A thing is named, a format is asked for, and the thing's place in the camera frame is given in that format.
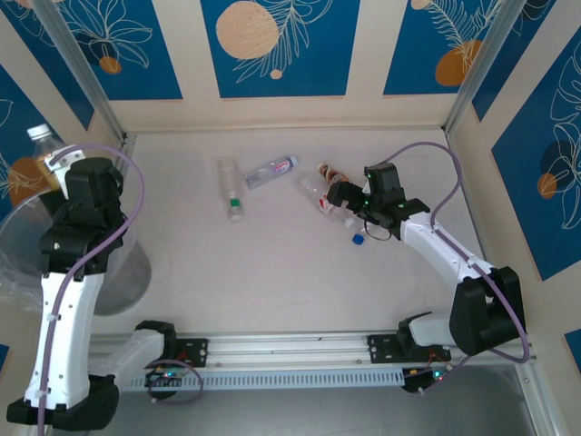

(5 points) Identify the brown bottle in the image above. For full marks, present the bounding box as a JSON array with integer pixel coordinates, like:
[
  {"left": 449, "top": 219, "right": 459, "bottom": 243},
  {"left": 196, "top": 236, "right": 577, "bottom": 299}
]
[{"left": 316, "top": 161, "right": 353, "bottom": 187}]

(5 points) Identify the clear bottle red label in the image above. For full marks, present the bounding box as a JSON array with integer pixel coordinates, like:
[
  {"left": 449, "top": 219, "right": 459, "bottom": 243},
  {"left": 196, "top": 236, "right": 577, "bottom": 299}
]
[{"left": 297, "top": 175, "right": 358, "bottom": 229}]

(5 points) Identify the small bottle purple label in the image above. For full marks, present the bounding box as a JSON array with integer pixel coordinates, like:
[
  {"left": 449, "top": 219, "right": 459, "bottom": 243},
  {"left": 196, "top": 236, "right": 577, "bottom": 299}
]
[{"left": 244, "top": 154, "right": 300, "bottom": 191}]

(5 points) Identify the orange label bottle white cap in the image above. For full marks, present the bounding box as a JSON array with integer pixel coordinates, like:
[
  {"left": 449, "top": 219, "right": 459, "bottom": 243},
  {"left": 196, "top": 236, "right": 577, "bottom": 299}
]
[{"left": 25, "top": 124, "right": 64, "bottom": 192}]

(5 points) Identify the clear bottle green band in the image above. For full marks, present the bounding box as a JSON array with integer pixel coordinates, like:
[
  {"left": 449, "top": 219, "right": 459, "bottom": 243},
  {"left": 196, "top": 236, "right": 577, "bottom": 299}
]
[{"left": 216, "top": 155, "right": 247, "bottom": 223}]

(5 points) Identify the round grey bin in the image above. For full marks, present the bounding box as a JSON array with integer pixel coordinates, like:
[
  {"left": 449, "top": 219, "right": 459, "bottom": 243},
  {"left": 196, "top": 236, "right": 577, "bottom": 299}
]
[{"left": 0, "top": 190, "right": 153, "bottom": 317}]

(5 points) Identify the black mounting plate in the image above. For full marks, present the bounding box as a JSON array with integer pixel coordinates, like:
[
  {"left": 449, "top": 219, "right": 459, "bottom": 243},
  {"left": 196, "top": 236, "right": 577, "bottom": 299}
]
[
  {"left": 174, "top": 338, "right": 210, "bottom": 367},
  {"left": 367, "top": 333, "right": 453, "bottom": 364}
]

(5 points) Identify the circuit board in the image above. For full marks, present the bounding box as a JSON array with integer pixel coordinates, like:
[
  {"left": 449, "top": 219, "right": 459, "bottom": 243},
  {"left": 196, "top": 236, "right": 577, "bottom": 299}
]
[
  {"left": 144, "top": 366, "right": 188, "bottom": 388},
  {"left": 402, "top": 365, "right": 451, "bottom": 395}
]

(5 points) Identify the grey metal shelf plate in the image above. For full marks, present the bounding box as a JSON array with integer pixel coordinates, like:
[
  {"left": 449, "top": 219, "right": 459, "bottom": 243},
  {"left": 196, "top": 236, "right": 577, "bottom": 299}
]
[{"left": 103, "top": 390, "right": 537, "bottom": 436}]

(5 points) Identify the black cable loop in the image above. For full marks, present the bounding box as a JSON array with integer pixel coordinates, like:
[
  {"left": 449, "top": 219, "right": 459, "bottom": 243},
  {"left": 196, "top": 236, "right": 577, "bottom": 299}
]
[{"left": 362, "top": 220, "right": 392, "bottom": 243}]

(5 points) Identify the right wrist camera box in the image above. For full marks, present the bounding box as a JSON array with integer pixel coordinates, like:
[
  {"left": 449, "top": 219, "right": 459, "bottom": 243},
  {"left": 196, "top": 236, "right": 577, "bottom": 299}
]
[{"left": 364, "top": 163, "right": 405, "bottom": 203}]

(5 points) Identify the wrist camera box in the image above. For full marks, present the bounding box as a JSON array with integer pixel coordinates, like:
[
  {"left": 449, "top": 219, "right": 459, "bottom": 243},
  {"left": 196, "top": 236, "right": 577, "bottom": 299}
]
[
  {"left": 364, "top": 163, "right": 405, "bottom": 203},
  {"left": 47, "top": 144, "right": 123, "bottom": 201}
]

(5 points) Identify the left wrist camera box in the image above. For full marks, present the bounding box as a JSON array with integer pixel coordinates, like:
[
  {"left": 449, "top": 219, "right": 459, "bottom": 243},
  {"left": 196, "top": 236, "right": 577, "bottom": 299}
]
[{"left": 47, "top": 144, "right": 123, "bottom": 201}]

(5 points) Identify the purple cable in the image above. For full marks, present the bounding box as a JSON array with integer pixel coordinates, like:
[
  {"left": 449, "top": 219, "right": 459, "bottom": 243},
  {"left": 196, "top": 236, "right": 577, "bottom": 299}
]
[
  {"left": 383, "top": 141, "right": 531, "bottom": 397},
  {"left": 34, "top": 144, "right": 204, "bottom": 436}
]

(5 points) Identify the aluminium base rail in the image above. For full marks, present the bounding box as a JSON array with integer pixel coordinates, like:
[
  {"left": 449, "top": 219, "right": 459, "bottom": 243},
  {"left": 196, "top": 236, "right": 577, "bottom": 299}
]
[{"left": 88, "top": 330, "right": 539, "bottom": 372}]

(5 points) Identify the aluminium frame post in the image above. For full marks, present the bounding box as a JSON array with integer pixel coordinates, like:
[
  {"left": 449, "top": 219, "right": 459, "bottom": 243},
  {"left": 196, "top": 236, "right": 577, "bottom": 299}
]
[
  {"left": 31, "top": 0, "right": 128, "bottom": 143},
  {"left": 443, "top": 0, "right": 518, "bottom": 135},
  {"left": 515, "top": 362, "right": 562, "bottom": 436}
]

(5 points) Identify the slotted grey cable duct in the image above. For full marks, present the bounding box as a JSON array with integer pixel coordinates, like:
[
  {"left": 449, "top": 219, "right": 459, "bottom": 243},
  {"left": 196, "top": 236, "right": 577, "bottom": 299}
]
[{"left": 120, "top": 366, "right": 406, "bottom": 392}]

